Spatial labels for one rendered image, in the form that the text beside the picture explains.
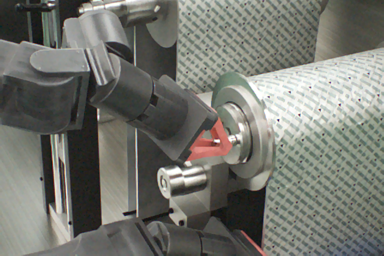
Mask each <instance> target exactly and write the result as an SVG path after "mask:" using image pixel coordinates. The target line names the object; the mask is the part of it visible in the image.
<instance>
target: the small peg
mask: <svg viewBox="0 0 384 256"><path fill-rule="evenodd" d="M228 138H229V140H230V142H231V144H232V147H234V146H236V138H235V136H234V135H233V134H232V135H229V136H228ZM211 144H212V147H220V145H221V142H220V141H219V139H214V140H212V143H211Z"/></svg>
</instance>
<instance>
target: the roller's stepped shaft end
mask: <svg viewBox="0 0 384 256"><path fill-rule="evenodd" d="M91 10H108V11H111V12H112V13H113V14H115V15H117V17H122V15H123V11H124V8H123V3H122V0H89V1H88V3H87V4H80V7H77V15H78V16H81V15H83V14H85V13H86V12H88V11H91Z"/></svg>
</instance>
